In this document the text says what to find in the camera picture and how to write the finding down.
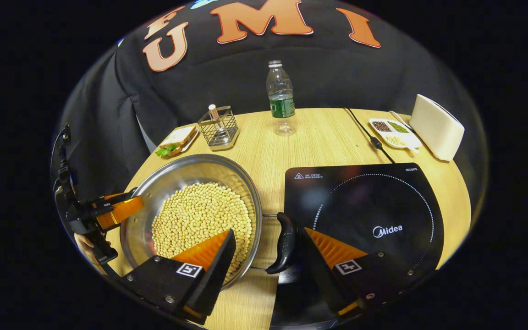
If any white spoon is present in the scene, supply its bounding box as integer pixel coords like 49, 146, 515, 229
389, 110, 413, 130

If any black backdrop cloth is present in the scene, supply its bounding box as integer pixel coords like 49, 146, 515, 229
53, 0, 487, 216

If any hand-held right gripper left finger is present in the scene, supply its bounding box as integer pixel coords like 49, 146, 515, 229
124, 228, 237, 325

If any white box appliance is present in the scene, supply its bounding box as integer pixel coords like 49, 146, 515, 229
409, 94, 465, 162

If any black induction cooktop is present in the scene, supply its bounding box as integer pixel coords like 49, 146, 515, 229
271, 163, 445, 327

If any clear plastic water bottle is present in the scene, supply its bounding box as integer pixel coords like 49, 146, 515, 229
266, 60, 297, 137

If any wire mesh holder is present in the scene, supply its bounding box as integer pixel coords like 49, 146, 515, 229
198, 105, 240, 152

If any sandwich on white plate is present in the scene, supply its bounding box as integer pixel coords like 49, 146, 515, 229
155, 125, 199, 159

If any black power cable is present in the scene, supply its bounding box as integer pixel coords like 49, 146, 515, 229
344, 108, 396, 164

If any white sectioned dish with beans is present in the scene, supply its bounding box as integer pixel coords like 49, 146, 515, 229
368, 118, 423, 153

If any pile of yellow soybeans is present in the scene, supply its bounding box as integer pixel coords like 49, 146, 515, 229
151, 182, 253, 280

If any steel pot with black handles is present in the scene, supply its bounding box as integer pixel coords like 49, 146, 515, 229
120, 154, 299, 292

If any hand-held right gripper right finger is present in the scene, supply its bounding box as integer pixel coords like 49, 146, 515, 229
302, 227, 434, 321

